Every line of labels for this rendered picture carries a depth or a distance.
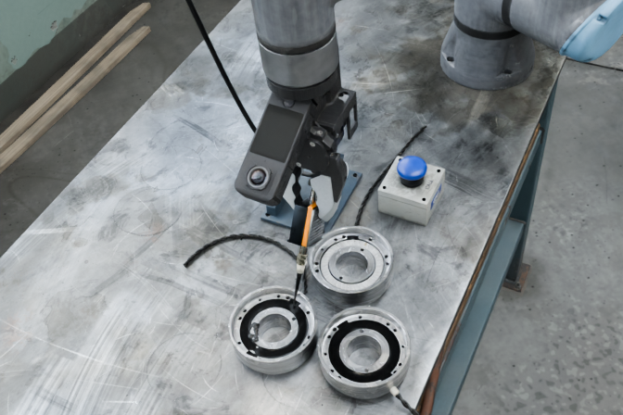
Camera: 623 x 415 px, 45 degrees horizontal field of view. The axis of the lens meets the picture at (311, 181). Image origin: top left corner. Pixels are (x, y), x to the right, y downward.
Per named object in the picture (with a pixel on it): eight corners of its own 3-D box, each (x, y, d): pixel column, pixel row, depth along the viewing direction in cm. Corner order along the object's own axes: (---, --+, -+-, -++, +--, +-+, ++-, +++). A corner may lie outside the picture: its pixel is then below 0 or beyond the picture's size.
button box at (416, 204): (426, 227, 101) (427, 203, 98) (377, 211, 104) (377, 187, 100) (447, 185, 106) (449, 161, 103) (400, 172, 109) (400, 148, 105)
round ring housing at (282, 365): (286, 396, 86) (282, 378, 83) (216, 352, 91) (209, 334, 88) (336, 329, 92) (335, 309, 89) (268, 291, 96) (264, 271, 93)
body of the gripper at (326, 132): (361, 132, 85) (356, 44, 76) (329, 184, 80) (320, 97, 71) (299, 116, 87) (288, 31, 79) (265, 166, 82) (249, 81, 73)
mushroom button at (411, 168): (420, 203, 101) (421, 178, 97) (392, 194, 102) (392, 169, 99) (430, 183, 103) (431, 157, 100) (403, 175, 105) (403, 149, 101)
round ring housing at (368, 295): (394, 312, 93) (394, 293, 90) (309, 311, 94) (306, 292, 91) (393, 245, 100) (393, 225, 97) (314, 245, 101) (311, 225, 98)
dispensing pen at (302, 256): (274, 308, 90) (298, 173, 85) (290, 296, 93) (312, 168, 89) (291, 314, 89) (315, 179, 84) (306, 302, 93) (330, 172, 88)
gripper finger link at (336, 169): (353, 196, 83) (340, 137, 77) (348, 206, 83) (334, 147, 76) (315, 188, 85) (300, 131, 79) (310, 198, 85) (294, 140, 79)
